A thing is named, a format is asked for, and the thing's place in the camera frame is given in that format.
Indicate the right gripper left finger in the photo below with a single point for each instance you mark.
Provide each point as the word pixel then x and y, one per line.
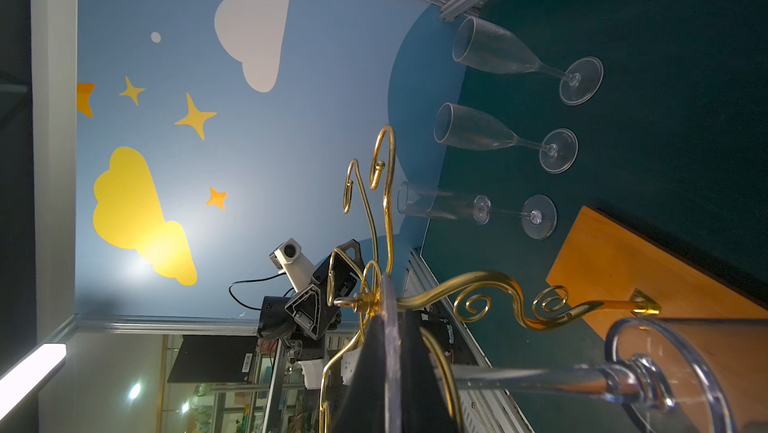
pixel 365 402

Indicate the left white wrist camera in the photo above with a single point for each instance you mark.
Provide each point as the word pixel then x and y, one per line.
pixel 289 259

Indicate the orange wooden rack base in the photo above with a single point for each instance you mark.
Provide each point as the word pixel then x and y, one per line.
pixel 601 259

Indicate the gold wire glass rack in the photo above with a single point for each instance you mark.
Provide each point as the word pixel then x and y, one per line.
pixel 372 298

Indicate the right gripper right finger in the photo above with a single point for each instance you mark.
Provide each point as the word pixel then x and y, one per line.
pixel 423 406

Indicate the aluminium mounting rail base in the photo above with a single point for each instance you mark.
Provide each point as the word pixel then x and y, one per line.
pixel 482 410

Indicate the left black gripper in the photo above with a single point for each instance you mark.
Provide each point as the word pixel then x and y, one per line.
pixel 308 308

